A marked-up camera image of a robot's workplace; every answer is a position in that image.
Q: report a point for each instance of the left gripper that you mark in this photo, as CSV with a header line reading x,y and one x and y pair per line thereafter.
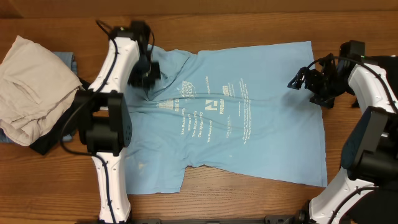
x,y
151,82

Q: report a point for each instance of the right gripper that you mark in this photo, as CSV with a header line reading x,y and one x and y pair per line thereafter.
x,y
312,76

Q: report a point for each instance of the light blue printed t-shirt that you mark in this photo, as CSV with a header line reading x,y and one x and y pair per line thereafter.
x,y
230,109

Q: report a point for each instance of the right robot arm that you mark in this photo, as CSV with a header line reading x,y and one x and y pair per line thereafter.
x,y
365,188

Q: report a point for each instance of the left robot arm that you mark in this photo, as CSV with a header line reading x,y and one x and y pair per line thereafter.
x,y
102,116

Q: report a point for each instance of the beige folded garment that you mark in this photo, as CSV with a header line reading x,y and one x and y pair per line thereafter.
x,y
37,87

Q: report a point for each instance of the black t-shirt right pile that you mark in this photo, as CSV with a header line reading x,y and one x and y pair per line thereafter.
x,y
380,206

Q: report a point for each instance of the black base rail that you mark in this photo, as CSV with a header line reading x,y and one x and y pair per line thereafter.
x,y
214,221

